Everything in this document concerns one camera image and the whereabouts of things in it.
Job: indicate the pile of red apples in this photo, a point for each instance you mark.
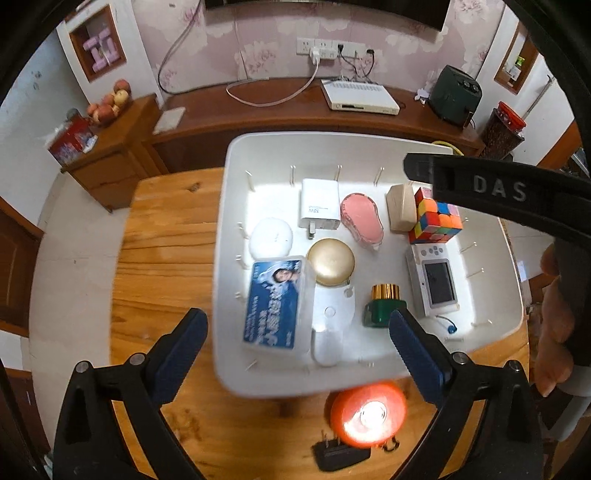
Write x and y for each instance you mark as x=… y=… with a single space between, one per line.
x=108 y=106

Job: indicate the green bottle with gold cap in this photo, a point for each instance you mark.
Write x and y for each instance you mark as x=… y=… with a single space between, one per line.
x=384 y=307

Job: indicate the small white figurine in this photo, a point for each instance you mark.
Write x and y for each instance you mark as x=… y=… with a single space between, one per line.
x=421 y=94

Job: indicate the small wooden cabinet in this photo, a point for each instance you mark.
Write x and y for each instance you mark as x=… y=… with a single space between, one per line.
x=111 y=161

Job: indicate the white plugged charger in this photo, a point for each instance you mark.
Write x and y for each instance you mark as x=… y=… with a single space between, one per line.
x=316 y=56

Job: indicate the white handheld game console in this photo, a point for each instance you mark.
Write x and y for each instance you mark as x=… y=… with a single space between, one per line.
x=431 y=281

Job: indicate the pink dumbbell set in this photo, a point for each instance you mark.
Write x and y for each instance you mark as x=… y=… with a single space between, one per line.
x=99 y=48

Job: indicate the white oval plastic object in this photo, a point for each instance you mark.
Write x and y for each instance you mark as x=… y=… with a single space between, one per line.
x=327 y=348

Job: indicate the gold round compact case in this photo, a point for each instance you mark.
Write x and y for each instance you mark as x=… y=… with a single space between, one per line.
x=330 y=263

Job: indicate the person's right hand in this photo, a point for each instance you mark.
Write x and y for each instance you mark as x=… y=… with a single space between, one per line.
x=554 y=314

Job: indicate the black television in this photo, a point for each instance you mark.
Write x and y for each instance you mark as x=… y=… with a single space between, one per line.
x=323 y=9

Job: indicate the blue label plastic card box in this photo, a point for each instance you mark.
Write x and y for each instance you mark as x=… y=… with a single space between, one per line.
x=274 y=300

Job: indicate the long wooden television cabinet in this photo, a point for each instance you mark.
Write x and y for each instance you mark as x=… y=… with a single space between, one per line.
x=277 y=124

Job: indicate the brown wooden door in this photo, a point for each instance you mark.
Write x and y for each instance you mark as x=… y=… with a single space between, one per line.
x=14 y=267

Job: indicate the wall niche with pink items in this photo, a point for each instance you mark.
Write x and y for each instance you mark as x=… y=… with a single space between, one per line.
x=76 y=27

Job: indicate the orange round tape measure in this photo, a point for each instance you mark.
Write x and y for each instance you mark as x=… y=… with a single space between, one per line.
x=369 y=413

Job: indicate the white flat pad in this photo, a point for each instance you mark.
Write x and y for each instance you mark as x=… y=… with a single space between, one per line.
x=168 y=120

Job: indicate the pink correction tape dispenser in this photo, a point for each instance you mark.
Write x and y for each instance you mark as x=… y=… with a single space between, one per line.
x=362 y=219

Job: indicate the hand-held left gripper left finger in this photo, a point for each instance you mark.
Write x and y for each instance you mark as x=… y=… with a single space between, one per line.
x=184 y=355

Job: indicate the beige small box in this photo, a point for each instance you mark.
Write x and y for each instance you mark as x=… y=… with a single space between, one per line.
x=399 y=207

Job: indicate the red lidded jar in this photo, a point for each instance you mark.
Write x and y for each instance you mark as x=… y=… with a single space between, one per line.
x=503 y=134

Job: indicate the white wall socket strip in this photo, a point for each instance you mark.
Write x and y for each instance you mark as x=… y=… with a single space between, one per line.
x=344 y=46

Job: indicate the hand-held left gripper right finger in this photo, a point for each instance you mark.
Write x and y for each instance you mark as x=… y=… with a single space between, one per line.
x=415 y=355

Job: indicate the black plug adapter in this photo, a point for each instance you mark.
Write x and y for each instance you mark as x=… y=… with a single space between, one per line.
x=339 y=454

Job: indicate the wooden framed wall niche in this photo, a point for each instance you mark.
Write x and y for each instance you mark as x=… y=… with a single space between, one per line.
x=519 y=60

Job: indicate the white plastic tray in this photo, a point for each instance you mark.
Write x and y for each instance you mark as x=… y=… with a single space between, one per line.
x=277 y=194

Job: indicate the red tin box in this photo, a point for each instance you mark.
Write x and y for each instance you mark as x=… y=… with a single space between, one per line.
x=69 y=138

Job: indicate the white earbuds case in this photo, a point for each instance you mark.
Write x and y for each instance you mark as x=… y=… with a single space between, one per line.
x=272 y=237

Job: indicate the colourful puzzle cube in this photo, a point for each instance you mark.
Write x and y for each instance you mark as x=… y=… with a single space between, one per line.
x=434 y=221

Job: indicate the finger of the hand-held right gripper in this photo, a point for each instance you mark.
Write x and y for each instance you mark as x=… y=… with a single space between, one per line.
x=418 y=170

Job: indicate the white set-top box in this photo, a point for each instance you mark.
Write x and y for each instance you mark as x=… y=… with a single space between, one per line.
x=360 y=97

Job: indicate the white wall charger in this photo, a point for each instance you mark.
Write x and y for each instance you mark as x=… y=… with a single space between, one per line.
x=318 y=203

